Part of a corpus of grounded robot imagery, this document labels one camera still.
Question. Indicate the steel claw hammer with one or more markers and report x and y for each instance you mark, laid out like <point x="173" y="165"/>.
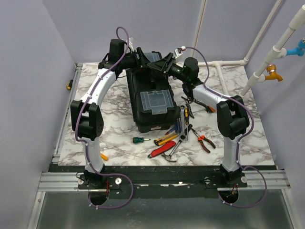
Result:
<point x="169" y="156"/>

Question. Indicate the orange hex key set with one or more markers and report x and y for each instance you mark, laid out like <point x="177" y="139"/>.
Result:
<point x="212" y="109"/>

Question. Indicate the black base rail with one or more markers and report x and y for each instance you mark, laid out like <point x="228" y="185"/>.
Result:
<point x="122" y="182"/>

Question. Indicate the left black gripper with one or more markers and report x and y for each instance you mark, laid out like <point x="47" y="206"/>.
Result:
<point x="143" y="61"/>

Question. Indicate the green stubby screwdriver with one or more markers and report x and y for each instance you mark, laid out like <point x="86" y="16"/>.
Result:
<point x="137" y="140"/>

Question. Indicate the orange pipe tap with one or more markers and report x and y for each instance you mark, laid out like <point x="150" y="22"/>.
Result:
<point x="272" y="74"/>

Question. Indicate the blue pipe fitting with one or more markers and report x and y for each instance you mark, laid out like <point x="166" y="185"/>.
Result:
<point x="299" y="50"/>

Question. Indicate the blue clear-handled screwdriver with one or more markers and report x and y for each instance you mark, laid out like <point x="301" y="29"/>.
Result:
<point x="176" y="128"/>

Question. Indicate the aluminium frame rail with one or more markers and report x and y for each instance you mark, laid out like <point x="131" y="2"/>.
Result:
<point x="68" y="182"/>

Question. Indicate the yellow black knob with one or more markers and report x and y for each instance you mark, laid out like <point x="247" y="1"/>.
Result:
<point x="69" y="85"/>

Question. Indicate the white pvc pipe frame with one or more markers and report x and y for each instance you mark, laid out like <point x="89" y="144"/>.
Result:
<point x="277" y="52"/>

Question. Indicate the orange black pliers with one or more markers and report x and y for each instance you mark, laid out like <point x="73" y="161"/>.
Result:
<point x="201" y="139"/>

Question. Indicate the black yellow wire stripper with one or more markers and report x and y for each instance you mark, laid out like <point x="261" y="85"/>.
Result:
<point x="189" y="101"/>

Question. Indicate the ratchet wrench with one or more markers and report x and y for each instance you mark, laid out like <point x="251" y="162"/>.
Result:
<point x="184" y="134"/>

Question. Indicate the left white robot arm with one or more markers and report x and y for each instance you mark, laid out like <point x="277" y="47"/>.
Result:
<point x="86" y="117"/>

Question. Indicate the orange handled screwdriver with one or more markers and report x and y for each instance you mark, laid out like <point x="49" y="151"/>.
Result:
<point x="104" y="157"/>

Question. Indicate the black plastic toolbox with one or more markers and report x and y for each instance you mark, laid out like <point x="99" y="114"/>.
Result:
<point x="151" y="97"/>

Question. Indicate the yellow utility knife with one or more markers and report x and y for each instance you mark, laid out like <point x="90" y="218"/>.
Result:
<point x="165" y="139"/>

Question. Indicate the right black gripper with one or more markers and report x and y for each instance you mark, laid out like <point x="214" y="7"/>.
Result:
<point x="163" y="64"/>

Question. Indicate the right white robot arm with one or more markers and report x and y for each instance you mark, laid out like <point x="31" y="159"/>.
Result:
<point x="232" y="117"/>

